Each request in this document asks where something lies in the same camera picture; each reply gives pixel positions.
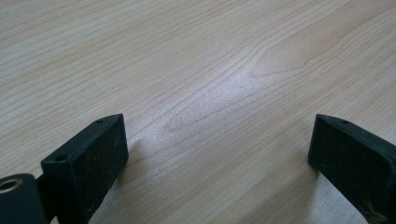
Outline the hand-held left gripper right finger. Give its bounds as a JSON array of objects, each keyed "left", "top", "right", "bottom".
[{"left": 307, "top": 113, "right": 396, "bottom": 224}]

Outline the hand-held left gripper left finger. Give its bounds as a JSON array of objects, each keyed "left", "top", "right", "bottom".
[{"left": 40, "top": 113, "right": 130, "bottom": 224}]

